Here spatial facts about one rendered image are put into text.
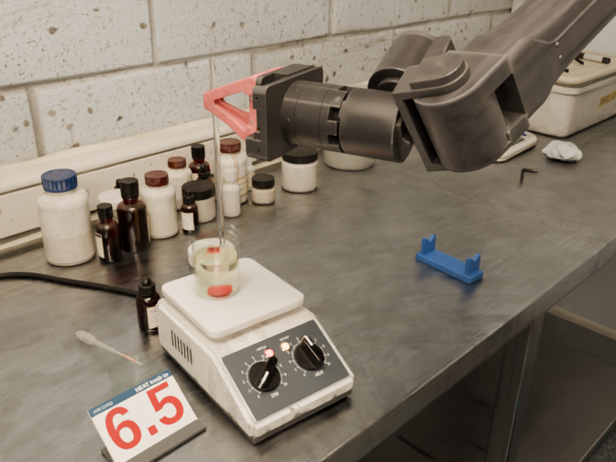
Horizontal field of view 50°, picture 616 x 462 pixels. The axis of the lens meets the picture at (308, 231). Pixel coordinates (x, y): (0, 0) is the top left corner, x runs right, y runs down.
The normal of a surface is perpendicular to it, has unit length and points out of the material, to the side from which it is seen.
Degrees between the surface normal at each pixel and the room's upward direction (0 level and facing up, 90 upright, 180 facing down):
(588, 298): 90
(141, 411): 40
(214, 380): 90
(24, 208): 90
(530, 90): 85
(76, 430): 0
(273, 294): 0
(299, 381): 30
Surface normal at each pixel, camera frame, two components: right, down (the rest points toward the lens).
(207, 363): -0.79, 0.26
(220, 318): 0.01, -0.90
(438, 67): -0.45, -0.69
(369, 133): -0.48, 0.38
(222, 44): 0.71, 0.31
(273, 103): 0.88, 0.21
